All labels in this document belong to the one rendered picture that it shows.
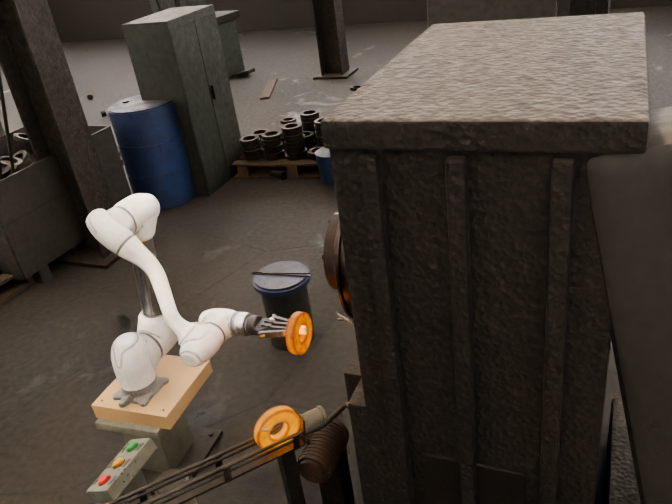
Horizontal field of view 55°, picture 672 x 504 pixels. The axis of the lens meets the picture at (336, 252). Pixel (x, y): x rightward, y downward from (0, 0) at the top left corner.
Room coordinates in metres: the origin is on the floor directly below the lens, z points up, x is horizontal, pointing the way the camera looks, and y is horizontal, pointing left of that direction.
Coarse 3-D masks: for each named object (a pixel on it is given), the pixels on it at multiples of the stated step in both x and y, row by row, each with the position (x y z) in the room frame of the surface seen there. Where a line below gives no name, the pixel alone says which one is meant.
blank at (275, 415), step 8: (272, 408) 1.58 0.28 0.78; (280, 408) 1.58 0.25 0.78; (288, 408) 1.59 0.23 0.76; (264, 416) 1.56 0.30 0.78; (272, 416) 1.55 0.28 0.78; (280, 416) 1.56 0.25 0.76; (288, 416) 1.58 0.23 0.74; (296, 416) 1.59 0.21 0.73; (256, 424) 1.55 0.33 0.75; (264, 424) 1.54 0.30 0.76; (272, 424) 1.55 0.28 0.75; (288, 424) 1.57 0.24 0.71; (296, 424) 1.59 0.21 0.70; (256, 432) 1.53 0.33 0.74; (264, 432) 1.53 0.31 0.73; (280, 432) 1.58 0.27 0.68; (288, 432) 1.57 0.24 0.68; (256, 440) 1.53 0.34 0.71; (264, 440) 1.53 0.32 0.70; (272, 440) 1.54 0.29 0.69; (288, 440) 1.57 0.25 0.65
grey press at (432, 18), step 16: (432, 0) 4.39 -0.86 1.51; (448, 0) 4.36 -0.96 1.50; (464, 0) 4.32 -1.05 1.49; (480, 0) 4.29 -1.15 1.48; (496, 0) 4.26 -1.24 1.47; (512, 0) 4.23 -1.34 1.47; (528, 0) 4.20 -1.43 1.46; (544, 0) 4.17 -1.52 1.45; (560, 0) 4.39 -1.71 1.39; (432, 16) 4.39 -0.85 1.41; (448, 16) 4.36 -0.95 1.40; (464, 16) 4.33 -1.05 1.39; (480, 16) 4.29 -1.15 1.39; (496, 16) 4.26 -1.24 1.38; (512, 16) 4.23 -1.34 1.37; (528, 16) 4.20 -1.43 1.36; (544, 16) 4.17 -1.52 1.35; (560, 16) 4.39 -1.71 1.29
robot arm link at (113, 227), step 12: (96, 216) 2.24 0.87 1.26; (108, 216) 2.25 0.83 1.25; (120, 216) 2.26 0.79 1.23; (132, 216) 2.29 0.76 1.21; (96, 228) 2.21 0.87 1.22; (108, 228) 2.20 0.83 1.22; (120, 228) 2.21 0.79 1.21; (132, 228) 2.26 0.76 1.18; (108, 240) 2.18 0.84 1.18; (120, 240) 2.18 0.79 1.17
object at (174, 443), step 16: (176, 432) 2.20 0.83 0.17; (192, 432) 2.35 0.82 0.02; (208, 432) 2.34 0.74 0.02; (160, 448) 2.10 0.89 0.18; (176, 448) 2.17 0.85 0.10; (192, 448) 2.25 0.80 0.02; (208, 448) 2.23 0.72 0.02; (144, 464) 2.15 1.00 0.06; (160, 464) 2.12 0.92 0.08; (176, 464) 2.14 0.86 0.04; (192, 464) 2.15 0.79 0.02
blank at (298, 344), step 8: (296, 312) 1.94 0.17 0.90; (304, 312) 1.94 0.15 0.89; (296, 320) 1.89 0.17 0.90; (304, 320) 1.93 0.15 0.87; (288, 328) 1.87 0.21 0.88; (296, 328) 1.87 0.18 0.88; (288, 336) 1.85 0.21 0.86; (296, 336) 1.86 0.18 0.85; (304, 336) 1.92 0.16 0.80; (288, 344) 1.84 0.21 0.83; (296, 344) 1.85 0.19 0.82; (304, 344) 1.89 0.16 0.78; (296, 352) 1.84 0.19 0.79; (304, 352) 1.88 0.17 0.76
